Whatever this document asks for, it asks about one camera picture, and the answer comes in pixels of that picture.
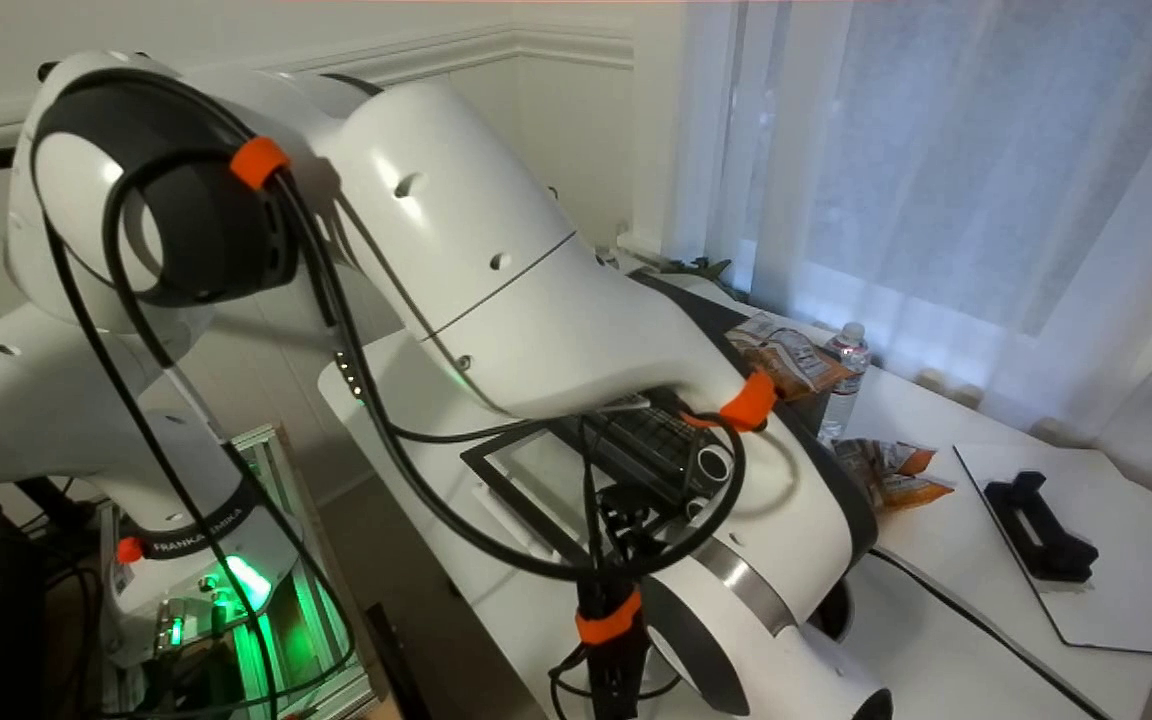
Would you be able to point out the clear water bottle with red cap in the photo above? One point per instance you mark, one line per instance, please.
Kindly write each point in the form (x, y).
(849, 381)

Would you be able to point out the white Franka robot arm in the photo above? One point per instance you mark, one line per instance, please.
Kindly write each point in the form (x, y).
(470, 264)

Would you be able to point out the green-lit metal frame base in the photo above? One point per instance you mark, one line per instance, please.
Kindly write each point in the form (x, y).
(290, 624)

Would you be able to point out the white flat board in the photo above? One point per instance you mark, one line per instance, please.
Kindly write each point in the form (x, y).
(1137, 563)

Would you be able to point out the black toaster oven body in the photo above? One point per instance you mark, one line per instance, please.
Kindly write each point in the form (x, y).
(840, 483)

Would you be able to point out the orange snack bag with white label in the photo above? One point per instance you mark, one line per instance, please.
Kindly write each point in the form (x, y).
(796, 348)

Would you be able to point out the white sheer curtain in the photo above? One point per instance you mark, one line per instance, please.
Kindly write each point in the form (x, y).
(951, 173)

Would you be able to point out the glass oven door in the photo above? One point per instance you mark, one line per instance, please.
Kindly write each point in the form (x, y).
(531, 469)

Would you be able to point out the crumpled orange snack bag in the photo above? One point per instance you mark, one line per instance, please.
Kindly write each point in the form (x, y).
(897, 477)

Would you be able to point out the green plant sprigs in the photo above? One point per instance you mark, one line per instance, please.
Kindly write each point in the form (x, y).
(703, 269)

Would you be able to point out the black clamp-shaped object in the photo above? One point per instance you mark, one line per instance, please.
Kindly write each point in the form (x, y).
(1036, 525)

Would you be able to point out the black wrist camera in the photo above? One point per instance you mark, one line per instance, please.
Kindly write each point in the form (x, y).
(663, 449)

